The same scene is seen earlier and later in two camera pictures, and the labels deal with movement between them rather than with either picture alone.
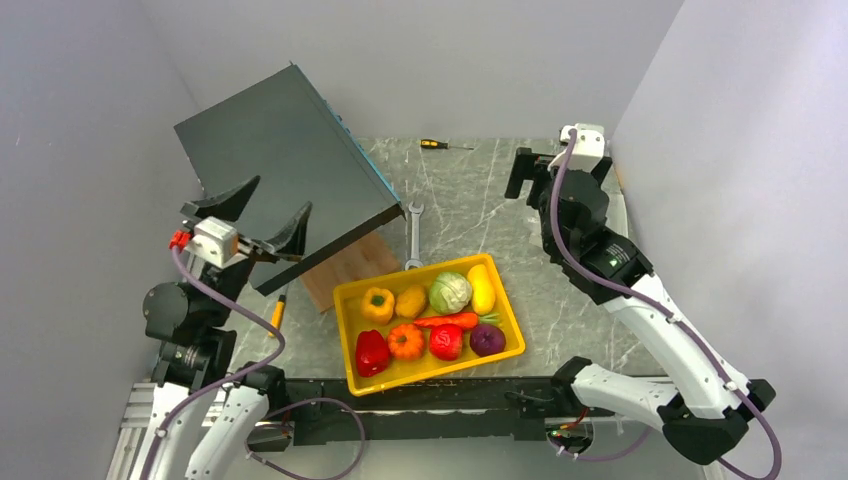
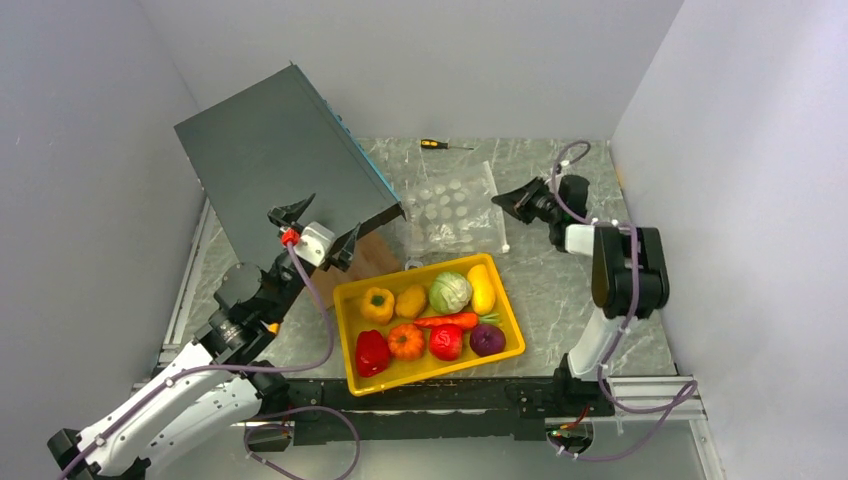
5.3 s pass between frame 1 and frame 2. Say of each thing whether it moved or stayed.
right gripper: moved
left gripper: moved
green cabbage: stayed
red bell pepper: stayed
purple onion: stayed
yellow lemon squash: stayed
